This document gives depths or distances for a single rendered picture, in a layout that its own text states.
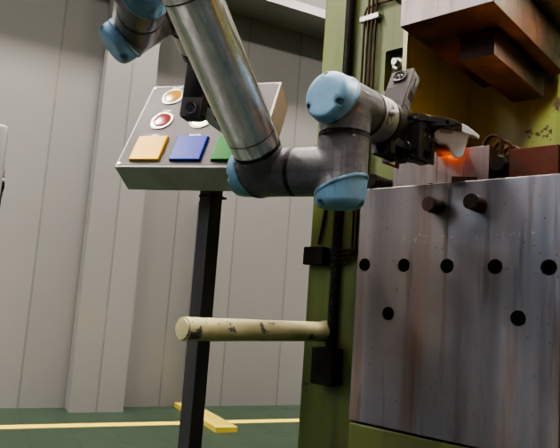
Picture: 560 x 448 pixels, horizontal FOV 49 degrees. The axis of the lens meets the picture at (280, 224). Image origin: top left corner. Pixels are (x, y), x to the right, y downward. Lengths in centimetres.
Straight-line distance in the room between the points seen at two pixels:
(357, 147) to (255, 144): 15
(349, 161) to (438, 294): 35
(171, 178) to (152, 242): 250
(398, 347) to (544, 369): 26
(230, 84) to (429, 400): 64
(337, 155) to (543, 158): 41
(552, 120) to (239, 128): 99
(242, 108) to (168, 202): 309
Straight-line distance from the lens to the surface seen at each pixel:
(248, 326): 125
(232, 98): 85
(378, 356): 118
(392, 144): 99
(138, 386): 391
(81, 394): 370
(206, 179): 137
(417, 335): 114
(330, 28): 168
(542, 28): 154
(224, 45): 83
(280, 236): 421
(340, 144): 88
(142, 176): 143
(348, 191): 86
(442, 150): 119
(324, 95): 89
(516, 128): 171
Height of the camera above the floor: 68
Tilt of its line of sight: 7 degrees up
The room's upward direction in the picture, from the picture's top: 4 degrees clockwise
